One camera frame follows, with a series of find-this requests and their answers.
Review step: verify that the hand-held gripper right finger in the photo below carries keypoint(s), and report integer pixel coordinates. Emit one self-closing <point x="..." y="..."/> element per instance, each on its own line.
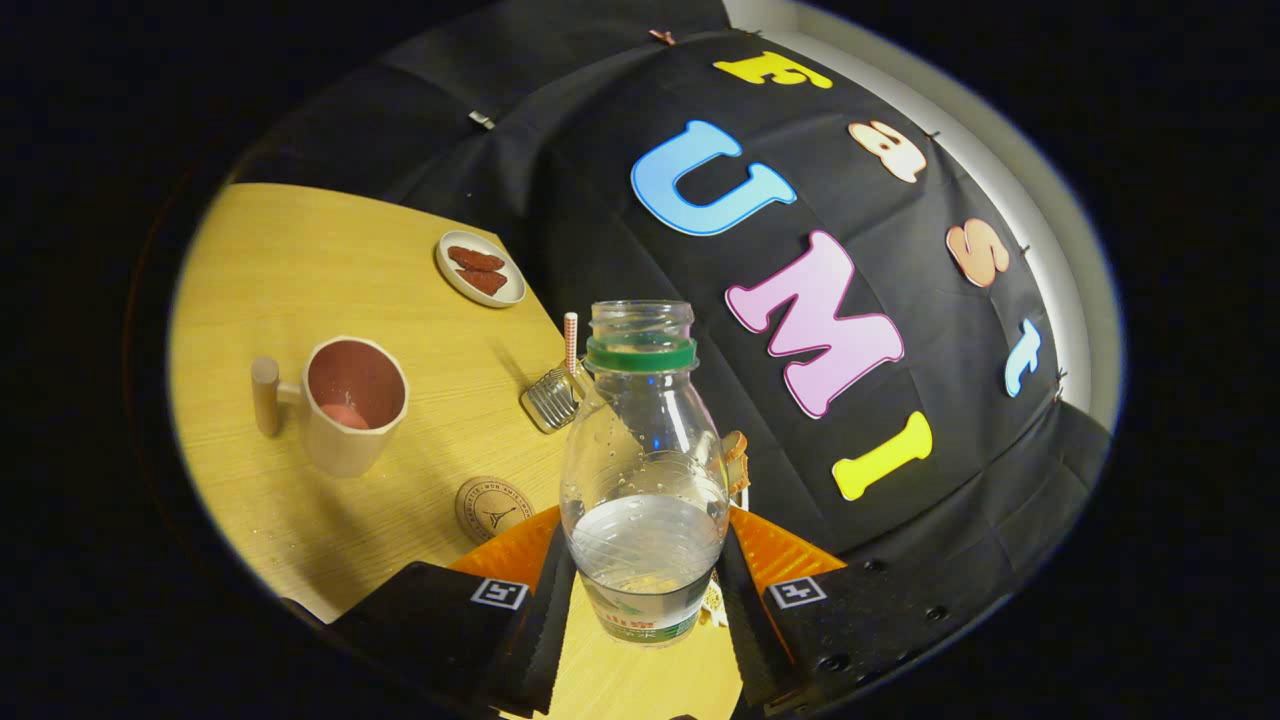
<point x="745" y="640"/>

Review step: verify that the red cloth clip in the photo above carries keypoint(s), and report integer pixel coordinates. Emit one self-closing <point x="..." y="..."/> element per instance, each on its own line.
<point x="662" y="36"/>

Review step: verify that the red white striped straw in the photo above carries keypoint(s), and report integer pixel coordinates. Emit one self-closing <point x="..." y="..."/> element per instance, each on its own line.
<point x="571" y="340"/>

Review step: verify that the reddish brown food piece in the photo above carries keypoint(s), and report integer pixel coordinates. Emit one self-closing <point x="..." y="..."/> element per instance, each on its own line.
<point x="485" y="282"/>
<point x="475" y="258"/>

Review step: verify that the silver cloth clip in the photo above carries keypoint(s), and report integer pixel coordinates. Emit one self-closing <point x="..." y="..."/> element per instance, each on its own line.
<point x="481" y="120"/>

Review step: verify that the black backdrop cloth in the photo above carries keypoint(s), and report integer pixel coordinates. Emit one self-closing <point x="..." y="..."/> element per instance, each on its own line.
<point x="600" y="230"/>

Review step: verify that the small white plate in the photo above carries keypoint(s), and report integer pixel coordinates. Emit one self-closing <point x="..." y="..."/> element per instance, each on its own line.
<point x="515" y="293"/>

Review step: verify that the clear plastic juice bottle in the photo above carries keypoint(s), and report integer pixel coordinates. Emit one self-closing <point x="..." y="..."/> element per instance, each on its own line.
<point x="645" y="450"/>

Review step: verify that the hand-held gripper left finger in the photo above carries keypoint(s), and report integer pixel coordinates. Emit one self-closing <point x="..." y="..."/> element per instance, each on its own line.
<point x="545" y="640"/>

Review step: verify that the bread slice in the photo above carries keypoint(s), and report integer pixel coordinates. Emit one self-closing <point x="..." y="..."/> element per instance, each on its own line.
<point x="736" y="455"/>

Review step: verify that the round cork coaster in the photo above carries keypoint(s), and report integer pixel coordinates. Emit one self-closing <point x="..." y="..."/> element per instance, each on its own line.
<point x="490" y="510"/>

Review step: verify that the cream cup with red inside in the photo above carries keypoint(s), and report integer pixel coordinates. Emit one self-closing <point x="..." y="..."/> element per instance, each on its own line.
<point x="335" y="440"/>

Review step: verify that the wooden table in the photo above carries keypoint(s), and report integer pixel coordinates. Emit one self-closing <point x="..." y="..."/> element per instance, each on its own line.
<point x="300" y="270"/>

